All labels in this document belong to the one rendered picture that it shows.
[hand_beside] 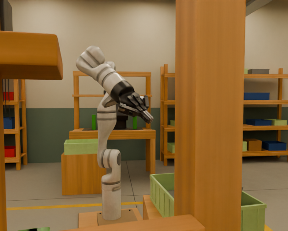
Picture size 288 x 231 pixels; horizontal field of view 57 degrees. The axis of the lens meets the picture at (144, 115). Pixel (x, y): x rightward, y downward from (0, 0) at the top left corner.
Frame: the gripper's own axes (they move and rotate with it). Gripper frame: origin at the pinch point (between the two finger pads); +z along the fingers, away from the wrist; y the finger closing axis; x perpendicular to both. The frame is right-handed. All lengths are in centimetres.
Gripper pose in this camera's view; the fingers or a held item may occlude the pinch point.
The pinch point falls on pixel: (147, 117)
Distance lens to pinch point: 83.3
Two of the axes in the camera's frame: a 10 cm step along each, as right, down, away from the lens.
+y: 6.9, -3.0, 6.6
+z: 6.5, 6.5, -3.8
